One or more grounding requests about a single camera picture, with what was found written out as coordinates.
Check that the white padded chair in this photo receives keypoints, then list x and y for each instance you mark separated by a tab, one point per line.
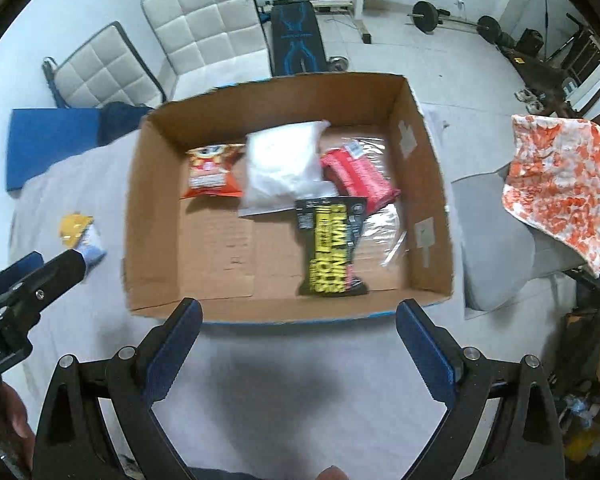
105	69
210	44

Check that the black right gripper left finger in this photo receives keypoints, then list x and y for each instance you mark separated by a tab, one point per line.
73	441

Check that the black blue workout bench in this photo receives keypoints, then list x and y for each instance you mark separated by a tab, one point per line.
297	42

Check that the clear plastic bag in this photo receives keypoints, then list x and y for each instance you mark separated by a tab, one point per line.
383	233

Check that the orange white floral cloth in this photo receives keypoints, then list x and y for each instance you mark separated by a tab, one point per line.
553	182

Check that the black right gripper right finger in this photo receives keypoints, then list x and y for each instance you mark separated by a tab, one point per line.
524	440

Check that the blue cartoon wipes pack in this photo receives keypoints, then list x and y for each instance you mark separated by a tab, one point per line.
91	248

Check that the metal dumbbell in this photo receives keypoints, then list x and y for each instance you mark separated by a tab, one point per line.
338	64

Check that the white soft pillow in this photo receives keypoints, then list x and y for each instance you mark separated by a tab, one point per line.
282	166

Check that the blue foam mat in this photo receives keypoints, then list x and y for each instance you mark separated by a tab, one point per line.
39	137

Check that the brown cardboard box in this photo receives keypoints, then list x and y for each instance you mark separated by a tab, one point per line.
247	270

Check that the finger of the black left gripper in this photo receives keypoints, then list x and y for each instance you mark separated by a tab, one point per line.
40	288
19	270

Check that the black yellow shoe wipes pack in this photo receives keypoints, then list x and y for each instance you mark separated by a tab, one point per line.
330	228

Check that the person's left hand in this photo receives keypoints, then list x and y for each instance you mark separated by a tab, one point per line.
17	415

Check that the red packet in box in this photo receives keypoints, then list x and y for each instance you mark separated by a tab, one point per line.
354	174

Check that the black barbell weight plate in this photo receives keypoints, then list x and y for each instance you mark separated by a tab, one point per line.
425	16

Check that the red panda snack bag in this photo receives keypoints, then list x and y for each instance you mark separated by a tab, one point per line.
210	171

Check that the yellow snack bag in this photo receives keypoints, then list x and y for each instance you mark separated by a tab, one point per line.
72	228

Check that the grey chair cushion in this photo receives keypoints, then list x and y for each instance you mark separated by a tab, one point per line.
501	253

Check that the dark blue clothing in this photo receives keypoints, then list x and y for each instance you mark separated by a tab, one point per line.
117	119

